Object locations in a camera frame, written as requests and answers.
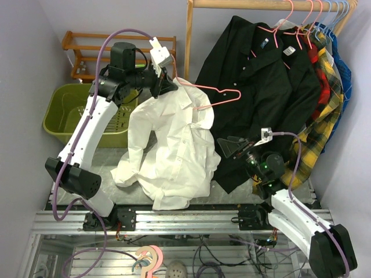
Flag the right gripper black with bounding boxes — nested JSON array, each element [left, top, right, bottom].
[[217, 135, 266, 181]]

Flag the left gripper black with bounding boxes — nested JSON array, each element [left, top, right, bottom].
[[128, 65, 179, 99]]

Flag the pink wire hanger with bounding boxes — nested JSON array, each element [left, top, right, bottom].
[[172, 54, 242, 111]]

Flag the white shirt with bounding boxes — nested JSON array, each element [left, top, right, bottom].
[[111, 85, 221, 210]]

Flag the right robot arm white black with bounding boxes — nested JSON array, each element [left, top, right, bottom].
[[217, 128, 358, 277]]

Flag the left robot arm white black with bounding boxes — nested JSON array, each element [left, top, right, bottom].
[[45, 38, 177, 230]]

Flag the black shirt front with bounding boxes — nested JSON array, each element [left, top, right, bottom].
[[194, 14, 292, 194]]

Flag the black shirt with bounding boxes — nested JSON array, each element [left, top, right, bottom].
[[194, 14, 292, 194], [276, 31, 321, 134]]

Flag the yellow plaid shirt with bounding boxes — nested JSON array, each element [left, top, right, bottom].
[[272, 25, 344, 189]]

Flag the black shirt behind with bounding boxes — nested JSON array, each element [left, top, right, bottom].
[[276, 31, 321, 134]]

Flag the red plaid shirt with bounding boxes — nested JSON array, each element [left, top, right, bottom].
[[299, 35, 330, 125]]

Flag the blue shirt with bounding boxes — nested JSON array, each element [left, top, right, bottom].
[[325, 30, 352, 141]]

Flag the blue hanger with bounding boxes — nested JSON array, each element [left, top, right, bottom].
[[313, 1, 333, 43], [328, 1, 350, 32], [324, 1, 337, 26]]

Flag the green plastic laundry basket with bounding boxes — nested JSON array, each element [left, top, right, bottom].
[[43, 83, 139, 148]]

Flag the wooden shoe rack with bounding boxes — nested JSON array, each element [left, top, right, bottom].
[[61, 31, 177, 81]]

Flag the grey perforated shoe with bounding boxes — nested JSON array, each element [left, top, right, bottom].
[[165, 260, 188, 278]]

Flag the peach plastic hangers pile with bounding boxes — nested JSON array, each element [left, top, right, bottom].
[[132, 245, 163, 278]]

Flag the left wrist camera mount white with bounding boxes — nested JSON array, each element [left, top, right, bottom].
[[149, 37, 172, 78]]

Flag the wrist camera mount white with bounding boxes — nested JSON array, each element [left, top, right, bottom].
[[255, 127, 272, 146], [149, 37, 172, 78]]

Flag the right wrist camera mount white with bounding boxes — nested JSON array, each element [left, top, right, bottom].
[[255, 127, 272, 146]]

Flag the aluminium rail base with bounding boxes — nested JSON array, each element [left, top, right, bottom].
[[31, 204, 273, 236]]

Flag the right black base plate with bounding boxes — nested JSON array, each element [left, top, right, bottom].
[[231, 203, 273, 231]]

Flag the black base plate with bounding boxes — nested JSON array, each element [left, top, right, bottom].
[[231, 203, 273, 231], [82, 208, 136, 232]]

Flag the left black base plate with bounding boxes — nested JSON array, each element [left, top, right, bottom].
[[82, 208, 136, 232]]

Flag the wooden clothes rack frame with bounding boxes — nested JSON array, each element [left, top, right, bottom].
[[184, 0, 358, 78]]

